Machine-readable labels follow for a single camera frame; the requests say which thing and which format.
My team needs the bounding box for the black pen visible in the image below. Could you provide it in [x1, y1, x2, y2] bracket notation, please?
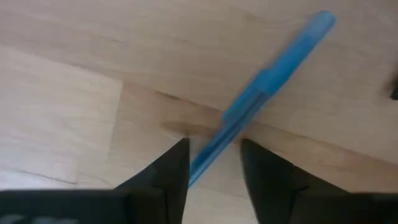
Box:
[388, 74, 398, 101]

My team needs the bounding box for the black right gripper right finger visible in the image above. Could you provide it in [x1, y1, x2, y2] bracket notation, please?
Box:
[241, 139, 398, 224]

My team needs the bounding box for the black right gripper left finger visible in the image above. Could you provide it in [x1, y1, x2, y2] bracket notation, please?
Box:
[0, 138, 190, 224]

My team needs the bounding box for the blue pen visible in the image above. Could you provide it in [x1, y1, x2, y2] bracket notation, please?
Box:
[188, 9, 338, 189]

